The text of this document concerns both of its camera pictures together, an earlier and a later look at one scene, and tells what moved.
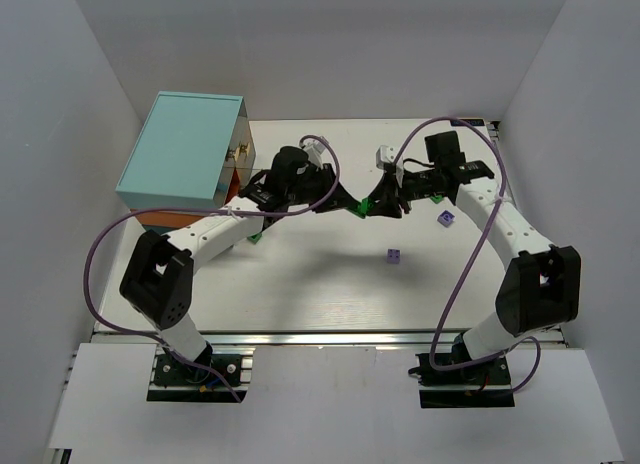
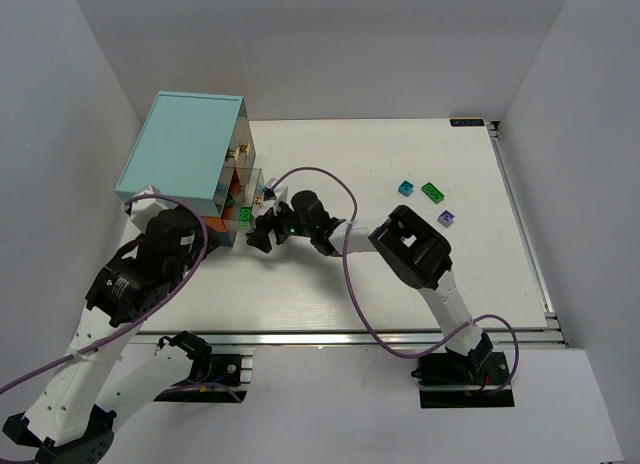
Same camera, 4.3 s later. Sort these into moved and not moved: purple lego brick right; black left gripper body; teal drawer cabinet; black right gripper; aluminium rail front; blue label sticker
Moved: black right gripper; black left gripper body
Not moved: aluminium rail front; purple lego brick right; teal drawer cabinet; blue label sticker
